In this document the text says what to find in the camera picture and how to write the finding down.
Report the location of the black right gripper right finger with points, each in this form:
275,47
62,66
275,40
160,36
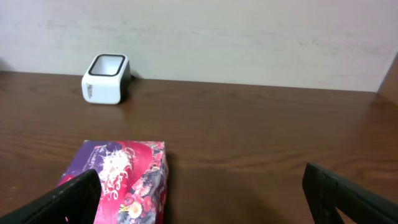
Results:
328,193

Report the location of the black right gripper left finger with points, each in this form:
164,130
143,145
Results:
75,201

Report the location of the pink purple floral packet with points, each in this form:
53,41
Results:
133,177

